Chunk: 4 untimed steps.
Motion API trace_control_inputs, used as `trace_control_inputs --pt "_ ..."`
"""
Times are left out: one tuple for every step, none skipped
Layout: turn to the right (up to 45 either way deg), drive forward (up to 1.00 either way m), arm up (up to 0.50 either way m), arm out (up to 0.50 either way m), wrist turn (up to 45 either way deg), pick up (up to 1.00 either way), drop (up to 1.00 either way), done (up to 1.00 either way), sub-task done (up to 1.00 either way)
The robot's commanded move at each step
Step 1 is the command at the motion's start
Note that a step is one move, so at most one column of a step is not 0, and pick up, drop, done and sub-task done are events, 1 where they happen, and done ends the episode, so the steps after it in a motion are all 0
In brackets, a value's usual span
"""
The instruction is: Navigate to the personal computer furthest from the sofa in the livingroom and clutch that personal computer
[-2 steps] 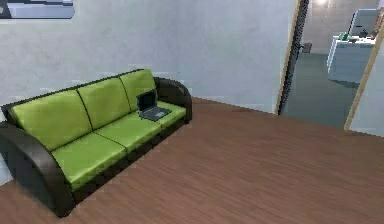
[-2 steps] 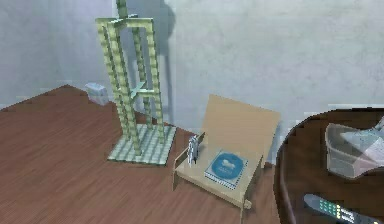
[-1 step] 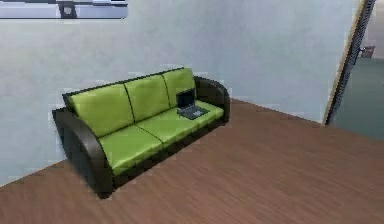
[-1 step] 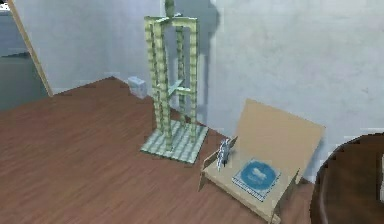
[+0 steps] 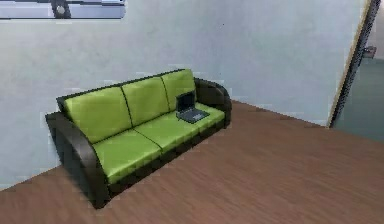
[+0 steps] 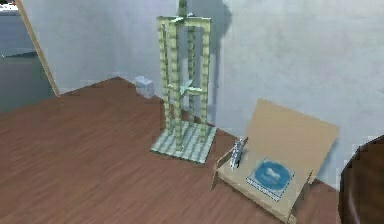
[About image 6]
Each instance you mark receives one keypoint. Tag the green bamboo floor lamp stand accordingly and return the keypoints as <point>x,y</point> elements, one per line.
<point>174,83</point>

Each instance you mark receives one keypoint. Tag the small pale grey box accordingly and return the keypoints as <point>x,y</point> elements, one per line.
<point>145,86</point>

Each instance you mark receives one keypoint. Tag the small grey white figurine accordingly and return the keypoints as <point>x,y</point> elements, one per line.
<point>236,154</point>

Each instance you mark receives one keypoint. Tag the open brown cardboard box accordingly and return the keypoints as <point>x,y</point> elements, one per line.
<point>286,140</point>

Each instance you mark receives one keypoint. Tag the dark brown round table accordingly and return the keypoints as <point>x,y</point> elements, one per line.
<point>363,186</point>

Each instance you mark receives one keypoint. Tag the tan wooden door frame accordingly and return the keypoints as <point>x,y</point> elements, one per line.
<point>37,50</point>

